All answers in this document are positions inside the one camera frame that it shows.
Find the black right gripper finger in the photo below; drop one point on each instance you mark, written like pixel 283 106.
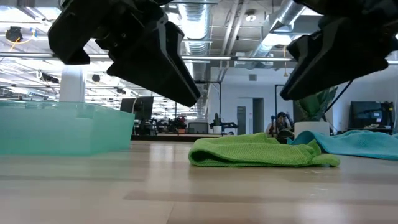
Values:
pixel 298 46
pixel 335 56

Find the person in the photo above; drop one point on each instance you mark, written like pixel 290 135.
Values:
pixel 281 116

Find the black office monitor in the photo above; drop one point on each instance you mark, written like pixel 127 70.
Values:
pixel 141 107

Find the green microfiber towel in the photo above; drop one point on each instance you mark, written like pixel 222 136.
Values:
pixel 255 152

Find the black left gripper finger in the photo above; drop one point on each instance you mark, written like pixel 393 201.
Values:
pixel 178 43
pixel 152 71

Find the green plant in white pot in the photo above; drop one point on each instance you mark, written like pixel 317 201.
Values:
pixel 311 129

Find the small black ceiling lamp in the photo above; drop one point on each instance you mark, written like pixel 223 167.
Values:
pixel 95 77

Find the small cactus in white pot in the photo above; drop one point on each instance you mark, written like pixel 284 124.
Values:
pixel 217 129

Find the teal translucent plastic basket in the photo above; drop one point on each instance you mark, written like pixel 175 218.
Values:
pixel 62 130

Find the black wall television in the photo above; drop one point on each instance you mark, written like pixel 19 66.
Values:
pixel 367 113

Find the blue microfiber towel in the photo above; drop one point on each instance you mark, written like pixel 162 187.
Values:
pixel 367 143

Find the white building pillar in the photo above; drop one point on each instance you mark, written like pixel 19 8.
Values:
pixel 71 87

